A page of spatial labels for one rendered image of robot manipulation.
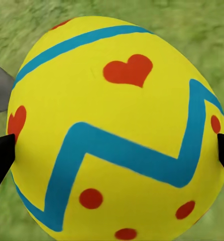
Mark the easter egg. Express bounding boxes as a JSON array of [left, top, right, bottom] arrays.
[[6, 16, 224, 241]]

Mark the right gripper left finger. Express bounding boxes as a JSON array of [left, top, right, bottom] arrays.
[[0, 134, 15, 184]]

